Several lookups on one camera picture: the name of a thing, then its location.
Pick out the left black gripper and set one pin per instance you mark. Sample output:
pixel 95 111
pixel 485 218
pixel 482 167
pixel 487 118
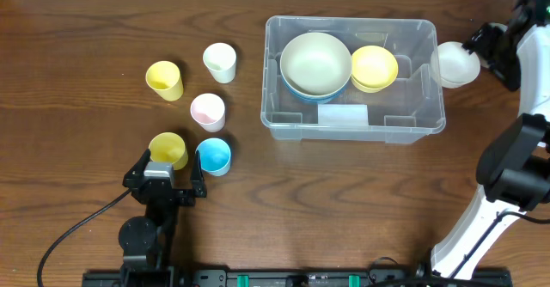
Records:
pixel 162 193

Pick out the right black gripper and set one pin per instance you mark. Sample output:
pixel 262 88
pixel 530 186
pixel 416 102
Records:
pixel 494 56

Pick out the white small bowl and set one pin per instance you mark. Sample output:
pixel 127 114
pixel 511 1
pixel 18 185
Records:
pixel 452 66

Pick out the yellow small bowl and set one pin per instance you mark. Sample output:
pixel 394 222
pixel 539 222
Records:
pixel 373 69

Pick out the dark blue bowl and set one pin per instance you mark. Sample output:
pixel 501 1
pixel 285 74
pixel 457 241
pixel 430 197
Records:
pixel 315 100
pixel 285 83

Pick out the cream large bowl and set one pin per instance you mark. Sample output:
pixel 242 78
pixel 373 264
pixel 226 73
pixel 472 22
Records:
pixel 316 65

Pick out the grey small bowl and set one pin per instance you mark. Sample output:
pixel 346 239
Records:
pixel 503 28

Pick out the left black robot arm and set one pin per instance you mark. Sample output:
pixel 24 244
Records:
pixel 147 240

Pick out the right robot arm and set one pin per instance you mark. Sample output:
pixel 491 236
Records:
pixel 511 180

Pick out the clear plastic storage container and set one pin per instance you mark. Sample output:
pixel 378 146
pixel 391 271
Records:
pixel 410 108

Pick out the yellow cup lower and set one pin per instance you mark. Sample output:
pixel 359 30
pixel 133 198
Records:
pixel 169 147

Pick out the yellow cup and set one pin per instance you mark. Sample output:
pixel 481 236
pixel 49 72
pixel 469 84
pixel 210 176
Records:
pixel 169 147
pixel 164 78

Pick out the light blue cup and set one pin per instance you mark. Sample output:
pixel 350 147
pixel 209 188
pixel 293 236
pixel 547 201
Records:
pixel 215 156

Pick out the pink cup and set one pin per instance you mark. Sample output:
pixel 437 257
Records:
pixel 209 110

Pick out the yellow cup upper left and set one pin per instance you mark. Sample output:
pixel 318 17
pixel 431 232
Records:
pixel 164 78

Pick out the pale green cup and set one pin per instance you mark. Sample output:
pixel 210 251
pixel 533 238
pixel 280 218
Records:
pixel 220 60

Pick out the white label sticker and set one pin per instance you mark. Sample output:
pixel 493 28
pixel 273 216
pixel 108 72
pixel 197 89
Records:
pixel 343 115

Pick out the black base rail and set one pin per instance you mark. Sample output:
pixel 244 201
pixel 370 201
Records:
pixel 389 276

